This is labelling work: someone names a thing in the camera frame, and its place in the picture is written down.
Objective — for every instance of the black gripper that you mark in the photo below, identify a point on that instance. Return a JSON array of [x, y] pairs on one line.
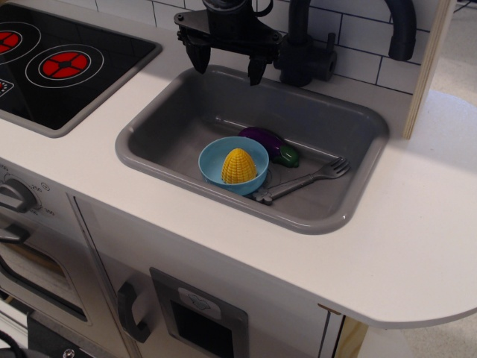
[[233, 26]]

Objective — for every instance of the yellow toy corn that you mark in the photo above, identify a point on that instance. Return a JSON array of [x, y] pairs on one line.
[[238, 167]]

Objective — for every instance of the light blue plastic bowl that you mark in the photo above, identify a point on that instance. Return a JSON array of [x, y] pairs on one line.
[[212, 157]]

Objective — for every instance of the grey plastic sink basin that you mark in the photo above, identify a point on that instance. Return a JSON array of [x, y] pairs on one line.
[[166, 138]]

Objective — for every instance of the dark grey toy faucet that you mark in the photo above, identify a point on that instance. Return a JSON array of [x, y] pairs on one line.
[[300, 60]]

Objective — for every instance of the purple toy eggplant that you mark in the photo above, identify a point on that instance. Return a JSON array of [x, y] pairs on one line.
[[278, 150]]

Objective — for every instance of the grey toy fork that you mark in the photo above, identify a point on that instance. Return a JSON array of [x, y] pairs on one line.
[[332, 170]]

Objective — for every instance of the black toy stovetop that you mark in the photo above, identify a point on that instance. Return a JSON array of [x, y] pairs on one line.
[[55, 71]]

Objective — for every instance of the grey oven knob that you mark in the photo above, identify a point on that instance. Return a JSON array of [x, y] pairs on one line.
[[17, 197]]

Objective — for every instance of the grey dispenser panel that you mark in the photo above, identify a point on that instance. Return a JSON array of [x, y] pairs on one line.
[[201, 320]]

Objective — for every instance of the grey oven door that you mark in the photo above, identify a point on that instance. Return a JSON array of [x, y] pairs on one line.
[[45, 272]]

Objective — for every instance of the wooden side post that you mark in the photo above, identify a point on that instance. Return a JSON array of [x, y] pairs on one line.
[[438, 32]]

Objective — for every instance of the grey cabinet door handle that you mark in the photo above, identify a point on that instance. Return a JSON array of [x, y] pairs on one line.
[[126, 297]]

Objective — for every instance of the grey oven door handle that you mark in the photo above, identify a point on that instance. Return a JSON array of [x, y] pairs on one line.
[[13, 234]]

